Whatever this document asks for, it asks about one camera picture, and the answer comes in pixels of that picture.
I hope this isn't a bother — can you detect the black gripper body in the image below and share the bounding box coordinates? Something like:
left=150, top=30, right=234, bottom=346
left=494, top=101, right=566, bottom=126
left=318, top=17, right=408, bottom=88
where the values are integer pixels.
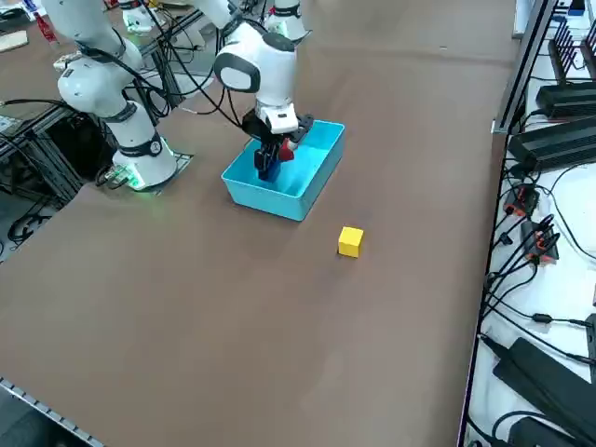
left=241, top=110, right=317, bottom=146

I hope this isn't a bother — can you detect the black slotted rack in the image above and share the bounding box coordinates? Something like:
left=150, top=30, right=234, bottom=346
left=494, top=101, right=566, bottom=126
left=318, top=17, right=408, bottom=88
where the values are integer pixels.
left=546, top=20, right=589, bottom=87

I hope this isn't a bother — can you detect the cyan plastic box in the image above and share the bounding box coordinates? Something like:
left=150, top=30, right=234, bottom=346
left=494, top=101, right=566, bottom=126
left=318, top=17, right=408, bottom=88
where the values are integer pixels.
left=220, top=119, right=347, bottom=224

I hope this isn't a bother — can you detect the black power adapter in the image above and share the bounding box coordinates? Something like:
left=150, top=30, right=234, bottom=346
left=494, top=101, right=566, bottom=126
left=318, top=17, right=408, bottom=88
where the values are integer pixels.
left=507, top=414, right=586, bottom=447
left=507, top=115, right=596, bottom=175
left=492, top=336, right=596, bottom=442
left=535, top=81, right=596, bottom=120

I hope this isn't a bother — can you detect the orange black connector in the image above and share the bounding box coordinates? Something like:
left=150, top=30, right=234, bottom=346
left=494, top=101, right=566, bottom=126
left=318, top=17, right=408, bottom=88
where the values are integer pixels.
left=502, top=183, right=542, bottom=217
left=520, top=217, right=562, bottom=267

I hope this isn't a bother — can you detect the metal table edge rail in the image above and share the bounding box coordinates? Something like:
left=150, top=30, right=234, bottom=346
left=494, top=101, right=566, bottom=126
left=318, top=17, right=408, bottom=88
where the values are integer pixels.
left=0, top=375, right=103, bottom=447

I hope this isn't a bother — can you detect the blue wooden block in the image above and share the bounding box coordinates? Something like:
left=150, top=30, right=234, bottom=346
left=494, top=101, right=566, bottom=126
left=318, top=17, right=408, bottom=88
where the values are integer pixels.
left=258, top=158, right=282, bottom=183

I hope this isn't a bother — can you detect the aluminium profile rail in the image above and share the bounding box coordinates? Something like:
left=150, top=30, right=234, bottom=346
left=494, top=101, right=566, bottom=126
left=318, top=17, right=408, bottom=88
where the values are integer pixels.
left=491, top=0, right=559, bottom=136

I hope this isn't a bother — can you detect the black aluminium frame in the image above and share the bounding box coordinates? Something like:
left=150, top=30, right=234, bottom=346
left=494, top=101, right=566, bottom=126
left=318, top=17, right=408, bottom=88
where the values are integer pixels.
left=0, top=99, right=102, bottom=209

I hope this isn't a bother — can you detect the yellow wooden block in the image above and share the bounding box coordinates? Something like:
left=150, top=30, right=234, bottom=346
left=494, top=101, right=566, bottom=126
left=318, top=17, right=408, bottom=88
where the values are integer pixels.
left=336, top=225, right=365, bottom=259

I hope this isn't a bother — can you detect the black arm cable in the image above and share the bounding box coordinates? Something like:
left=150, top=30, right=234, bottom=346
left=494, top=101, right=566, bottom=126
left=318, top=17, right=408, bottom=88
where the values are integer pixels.
left=74, top=0, right=263, bottom=137

